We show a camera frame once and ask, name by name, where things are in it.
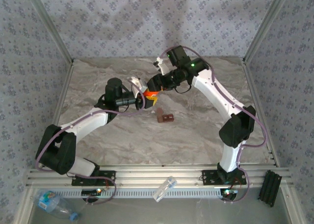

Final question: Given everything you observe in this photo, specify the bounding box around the clear plastic box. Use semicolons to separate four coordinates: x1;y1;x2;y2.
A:
152;176;177;202

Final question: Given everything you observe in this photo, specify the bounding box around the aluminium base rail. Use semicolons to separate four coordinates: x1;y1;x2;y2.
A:
26;164;294;188

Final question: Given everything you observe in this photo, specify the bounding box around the aluminium right frame post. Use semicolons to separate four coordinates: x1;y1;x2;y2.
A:
242;0;291;63

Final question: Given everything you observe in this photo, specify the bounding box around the thin black left wrist cable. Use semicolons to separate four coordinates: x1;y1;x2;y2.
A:
117;103;130;114

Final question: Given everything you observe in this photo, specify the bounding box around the aluminium frame post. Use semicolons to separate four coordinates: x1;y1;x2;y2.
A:
242;0;291;63
24;0;74;64

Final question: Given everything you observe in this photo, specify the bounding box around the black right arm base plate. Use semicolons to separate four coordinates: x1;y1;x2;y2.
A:
201;169;247;185

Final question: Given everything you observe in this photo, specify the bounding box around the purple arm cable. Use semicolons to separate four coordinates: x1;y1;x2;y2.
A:
159;46;268;204
35;83;146;206

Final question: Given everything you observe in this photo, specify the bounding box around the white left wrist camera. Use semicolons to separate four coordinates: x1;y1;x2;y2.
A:
128;76;148;94

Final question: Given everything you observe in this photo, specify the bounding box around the orange pill bottle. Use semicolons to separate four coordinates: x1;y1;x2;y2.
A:
143;88;160;99

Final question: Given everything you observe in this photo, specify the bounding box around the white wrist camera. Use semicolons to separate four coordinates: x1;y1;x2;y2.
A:
128;76;148;94
153;57;169;75

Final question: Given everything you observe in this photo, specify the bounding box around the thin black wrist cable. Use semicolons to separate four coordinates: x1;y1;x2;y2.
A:
117;103;130;114
175;83;192;94

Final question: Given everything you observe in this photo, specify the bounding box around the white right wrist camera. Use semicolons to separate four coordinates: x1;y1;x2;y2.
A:
153;57;169;75

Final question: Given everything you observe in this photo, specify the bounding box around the grey slotted cable duct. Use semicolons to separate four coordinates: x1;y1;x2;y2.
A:
61;186;223;199

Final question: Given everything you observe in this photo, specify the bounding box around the aluminium right side rail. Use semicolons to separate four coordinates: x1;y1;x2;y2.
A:
241;61;280;167

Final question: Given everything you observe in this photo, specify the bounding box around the aluminium left frame post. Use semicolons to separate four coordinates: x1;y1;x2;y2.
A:
24;0;74;64

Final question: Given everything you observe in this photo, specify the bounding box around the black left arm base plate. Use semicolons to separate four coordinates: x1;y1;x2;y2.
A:
71;170;116;187

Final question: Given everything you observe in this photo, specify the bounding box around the aluminium left side rail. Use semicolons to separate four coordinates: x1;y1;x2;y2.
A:
36;62;74;166

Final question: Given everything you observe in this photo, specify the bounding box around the clear plastic water bottle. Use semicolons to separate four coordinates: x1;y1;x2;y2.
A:
33;191;80;222

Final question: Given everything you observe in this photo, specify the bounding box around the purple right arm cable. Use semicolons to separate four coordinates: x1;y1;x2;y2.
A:
159;46;268;204

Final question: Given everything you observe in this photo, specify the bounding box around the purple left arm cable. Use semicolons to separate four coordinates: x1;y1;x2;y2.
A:
35;83;146;206

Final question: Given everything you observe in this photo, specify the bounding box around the brown pill organizer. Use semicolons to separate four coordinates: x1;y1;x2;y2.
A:
157;108;175;124

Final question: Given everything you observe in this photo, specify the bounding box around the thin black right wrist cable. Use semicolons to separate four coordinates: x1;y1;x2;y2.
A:
175;83;192;94

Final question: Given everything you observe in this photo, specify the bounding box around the right controller board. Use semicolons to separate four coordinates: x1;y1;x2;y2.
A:
220;188;238;198

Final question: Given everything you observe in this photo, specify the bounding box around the controller board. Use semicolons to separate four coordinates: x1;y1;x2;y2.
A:
220;188;238;198
81;188;103;197

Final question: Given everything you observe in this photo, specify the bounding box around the left controller board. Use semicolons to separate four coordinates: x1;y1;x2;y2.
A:
81;188;103;197

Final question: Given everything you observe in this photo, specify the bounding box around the black extrusion piece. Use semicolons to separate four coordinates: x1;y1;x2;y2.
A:
257;170;282;207

